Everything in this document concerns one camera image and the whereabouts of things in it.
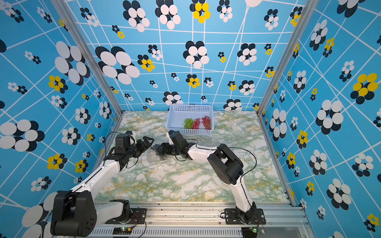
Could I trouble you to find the right green circuit board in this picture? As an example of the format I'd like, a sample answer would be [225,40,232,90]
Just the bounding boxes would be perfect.
[241,227,258,238]

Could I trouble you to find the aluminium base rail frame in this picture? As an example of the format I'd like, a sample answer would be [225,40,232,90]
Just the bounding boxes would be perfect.
[89,202,316,238]

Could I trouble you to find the aluminium corner post left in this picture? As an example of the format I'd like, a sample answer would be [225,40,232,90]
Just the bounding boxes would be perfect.
[52,1,123,117]

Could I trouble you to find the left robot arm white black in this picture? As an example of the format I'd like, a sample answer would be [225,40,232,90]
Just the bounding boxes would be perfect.
[50,131,154,237]

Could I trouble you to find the red grape bunch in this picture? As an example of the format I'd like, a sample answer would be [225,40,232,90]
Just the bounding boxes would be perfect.
[191,118,200,130]
[202,116,212,130]

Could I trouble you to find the aluminium corner post right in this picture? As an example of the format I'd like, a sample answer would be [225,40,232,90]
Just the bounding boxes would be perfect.
[258,0,318,117]

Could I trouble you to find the clear plastic clamshell container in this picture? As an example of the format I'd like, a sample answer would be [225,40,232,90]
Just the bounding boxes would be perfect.
[146,144,169,165]

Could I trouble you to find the green circuit board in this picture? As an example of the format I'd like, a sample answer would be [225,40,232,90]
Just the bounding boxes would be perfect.
[113,227,133,235]
[241,227,258,238]

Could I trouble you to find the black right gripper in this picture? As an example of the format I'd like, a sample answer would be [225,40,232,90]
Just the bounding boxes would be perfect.
[156,143,182,155]

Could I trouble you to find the black grape bunch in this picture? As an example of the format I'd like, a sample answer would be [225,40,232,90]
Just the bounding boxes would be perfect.
[150,144,167,161]

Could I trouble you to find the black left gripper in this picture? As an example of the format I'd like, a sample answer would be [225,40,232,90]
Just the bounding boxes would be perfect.
[126,136,154,159]

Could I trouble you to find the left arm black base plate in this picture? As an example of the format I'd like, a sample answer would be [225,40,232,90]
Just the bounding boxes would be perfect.
[105,208,147,225]

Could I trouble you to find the white perforated plastic basket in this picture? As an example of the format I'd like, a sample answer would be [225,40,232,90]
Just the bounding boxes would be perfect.
[166,104,214,136]

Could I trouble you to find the left green circuit board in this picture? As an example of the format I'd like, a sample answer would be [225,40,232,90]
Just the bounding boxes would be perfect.
[113,227,133,235]

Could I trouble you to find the green grape bunch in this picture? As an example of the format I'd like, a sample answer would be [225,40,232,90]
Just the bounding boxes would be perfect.
[184,118,194,129]

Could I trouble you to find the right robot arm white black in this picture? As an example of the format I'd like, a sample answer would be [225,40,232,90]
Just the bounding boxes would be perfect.
[155,142,258,224]

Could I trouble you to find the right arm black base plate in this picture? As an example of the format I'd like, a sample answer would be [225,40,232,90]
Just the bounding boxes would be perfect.
[221,208,267,225]

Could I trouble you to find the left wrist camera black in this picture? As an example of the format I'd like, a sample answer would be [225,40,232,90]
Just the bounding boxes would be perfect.
[114,131,136,154]

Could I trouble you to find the aluminium corner post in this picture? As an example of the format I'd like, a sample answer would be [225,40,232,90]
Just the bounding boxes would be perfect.
[52,1,123,117]
[258,0,318,117]

